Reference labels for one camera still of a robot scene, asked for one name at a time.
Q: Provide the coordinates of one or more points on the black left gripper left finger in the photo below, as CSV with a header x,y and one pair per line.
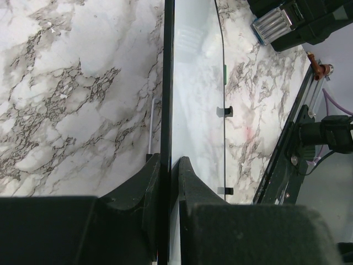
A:
x,y
117,228

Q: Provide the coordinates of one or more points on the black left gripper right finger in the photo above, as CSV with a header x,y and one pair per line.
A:
x,y
213,231

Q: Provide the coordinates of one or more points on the black framed whiteboard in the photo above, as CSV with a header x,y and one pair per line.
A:
x,y
193,110

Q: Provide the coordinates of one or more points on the green marker cap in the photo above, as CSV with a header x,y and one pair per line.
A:
x,y
225,74

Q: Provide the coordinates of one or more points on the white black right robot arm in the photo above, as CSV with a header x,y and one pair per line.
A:
x,y
335,131

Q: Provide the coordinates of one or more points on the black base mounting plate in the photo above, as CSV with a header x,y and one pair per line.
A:
x,y
281,182

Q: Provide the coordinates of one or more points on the copper pipe fitting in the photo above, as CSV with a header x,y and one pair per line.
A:
x,y
320,70

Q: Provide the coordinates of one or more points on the black plastic toolbox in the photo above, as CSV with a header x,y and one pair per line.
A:
x,y
286,24

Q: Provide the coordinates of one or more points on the front aluminium rail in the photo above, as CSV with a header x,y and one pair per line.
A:
x,y
308,95

